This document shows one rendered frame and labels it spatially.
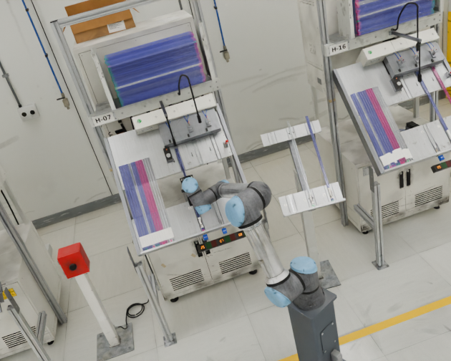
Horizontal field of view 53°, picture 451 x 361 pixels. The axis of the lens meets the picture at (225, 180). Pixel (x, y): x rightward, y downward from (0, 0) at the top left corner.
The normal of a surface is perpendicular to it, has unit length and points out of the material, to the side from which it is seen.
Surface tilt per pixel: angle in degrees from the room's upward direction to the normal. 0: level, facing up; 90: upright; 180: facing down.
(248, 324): 0
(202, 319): 0
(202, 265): 90
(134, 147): 47
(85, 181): 90
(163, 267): 90
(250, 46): 90
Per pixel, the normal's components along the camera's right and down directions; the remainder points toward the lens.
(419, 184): 0.24, 0.45
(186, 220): 0.03, -0.25
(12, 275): -0.22, -0.84
